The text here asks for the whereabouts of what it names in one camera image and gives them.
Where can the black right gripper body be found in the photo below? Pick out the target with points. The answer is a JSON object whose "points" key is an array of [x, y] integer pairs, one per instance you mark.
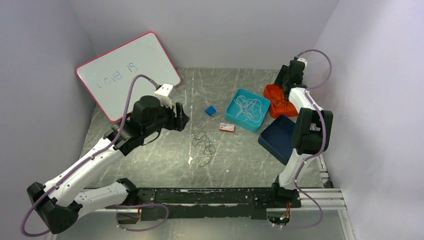
{"points": [[282, 77]]}

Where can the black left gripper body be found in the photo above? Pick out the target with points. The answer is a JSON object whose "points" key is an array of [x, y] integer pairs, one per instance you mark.
{"points": [[167, 119]]}

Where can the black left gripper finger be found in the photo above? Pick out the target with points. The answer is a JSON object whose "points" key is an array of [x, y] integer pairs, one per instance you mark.
{"points": [[180, 114], [181, 122]]}

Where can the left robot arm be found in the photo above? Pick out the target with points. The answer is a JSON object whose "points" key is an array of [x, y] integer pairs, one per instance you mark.
{"points": [[61, 201]]}

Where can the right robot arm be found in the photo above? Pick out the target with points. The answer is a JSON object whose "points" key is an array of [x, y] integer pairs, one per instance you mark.
{"points": [[282, 189]]}

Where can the small blue stamp block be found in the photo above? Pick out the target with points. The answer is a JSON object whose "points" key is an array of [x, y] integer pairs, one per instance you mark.
{"points": [[210, 111]]}

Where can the orange plastic bin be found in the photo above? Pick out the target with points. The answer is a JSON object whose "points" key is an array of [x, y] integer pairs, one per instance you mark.
{"points": [[279, 106]]}

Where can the red white small card box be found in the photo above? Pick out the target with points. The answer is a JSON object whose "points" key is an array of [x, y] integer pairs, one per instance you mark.
{"points": [[227, 127]]}

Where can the light blue plastic bin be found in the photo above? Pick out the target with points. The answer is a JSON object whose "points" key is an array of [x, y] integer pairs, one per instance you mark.
{"points": [[247, 110]]}

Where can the dark blue plastic bin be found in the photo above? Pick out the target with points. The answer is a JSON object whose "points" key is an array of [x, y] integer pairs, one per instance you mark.
{"points": [[277, 139]]}

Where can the pink framed whiteboard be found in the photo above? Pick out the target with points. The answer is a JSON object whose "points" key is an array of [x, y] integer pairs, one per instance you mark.
{"points": [[108, 77]]}

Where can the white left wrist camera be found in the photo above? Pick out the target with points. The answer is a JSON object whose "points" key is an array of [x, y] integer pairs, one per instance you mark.
{"points": [[165, 94]]}

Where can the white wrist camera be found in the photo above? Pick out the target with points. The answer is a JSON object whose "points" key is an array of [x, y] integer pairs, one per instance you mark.
{"points": [[302, 60], [165, 94]]}

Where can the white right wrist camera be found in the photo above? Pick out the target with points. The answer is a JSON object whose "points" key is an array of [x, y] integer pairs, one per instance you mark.
{"points": [[302, 60]]}

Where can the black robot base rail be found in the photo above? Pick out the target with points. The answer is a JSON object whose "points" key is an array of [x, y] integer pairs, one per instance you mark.
{"points": [[198, 203]]}

